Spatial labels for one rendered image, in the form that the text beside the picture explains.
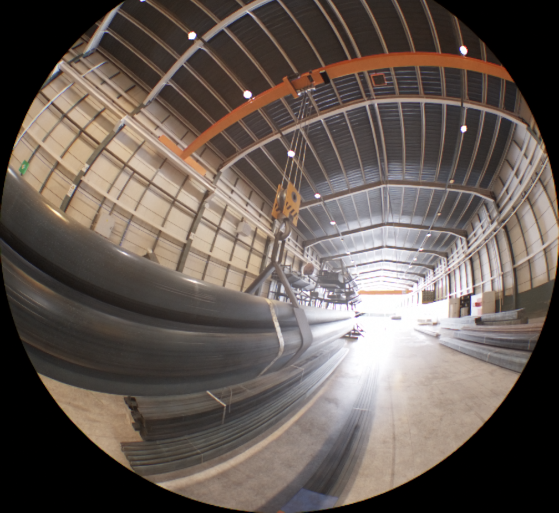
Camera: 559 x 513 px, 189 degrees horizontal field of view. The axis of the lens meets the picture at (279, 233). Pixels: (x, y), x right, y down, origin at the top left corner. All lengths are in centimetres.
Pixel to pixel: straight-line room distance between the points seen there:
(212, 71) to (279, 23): 361
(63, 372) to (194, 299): 45
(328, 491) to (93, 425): 158
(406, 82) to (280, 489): 1046
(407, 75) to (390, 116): 255
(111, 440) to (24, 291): 145
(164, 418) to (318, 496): 106
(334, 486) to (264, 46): 979
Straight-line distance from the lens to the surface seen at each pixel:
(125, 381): 54
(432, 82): 959
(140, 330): 41
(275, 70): 843
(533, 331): 677
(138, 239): 793
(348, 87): 892
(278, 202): 133
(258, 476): 169
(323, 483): 154
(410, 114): 993
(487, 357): 535
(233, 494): 157
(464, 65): 606
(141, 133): 840
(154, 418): 142
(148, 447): 156
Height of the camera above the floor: 144
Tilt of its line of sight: 23 degrees up
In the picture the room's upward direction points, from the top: 12 degrees clockwise
